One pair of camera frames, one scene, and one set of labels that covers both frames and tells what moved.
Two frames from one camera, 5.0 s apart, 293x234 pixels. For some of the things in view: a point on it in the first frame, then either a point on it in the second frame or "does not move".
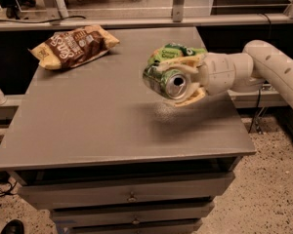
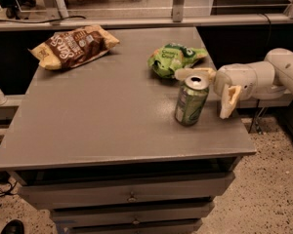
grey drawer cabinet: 92,143 does not move
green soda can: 172,84 to 190,98
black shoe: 13,226 does not move
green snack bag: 173,51 does not move
